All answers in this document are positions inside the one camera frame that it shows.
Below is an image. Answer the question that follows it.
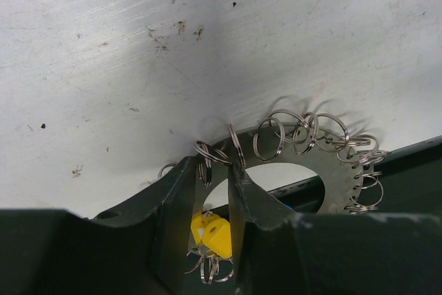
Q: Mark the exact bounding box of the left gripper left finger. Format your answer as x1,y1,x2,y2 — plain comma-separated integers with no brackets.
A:
1,157,196,294

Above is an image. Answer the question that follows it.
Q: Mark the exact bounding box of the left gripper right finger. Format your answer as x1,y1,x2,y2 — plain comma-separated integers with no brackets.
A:
228,164,441,294

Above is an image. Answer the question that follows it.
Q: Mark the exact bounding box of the metal keyring disc with rings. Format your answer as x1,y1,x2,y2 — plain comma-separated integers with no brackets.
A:
157,108,391,284

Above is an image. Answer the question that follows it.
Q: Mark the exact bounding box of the key with yellow tag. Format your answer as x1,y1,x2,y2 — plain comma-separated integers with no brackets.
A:
202,218,232,259
191,213,211,246

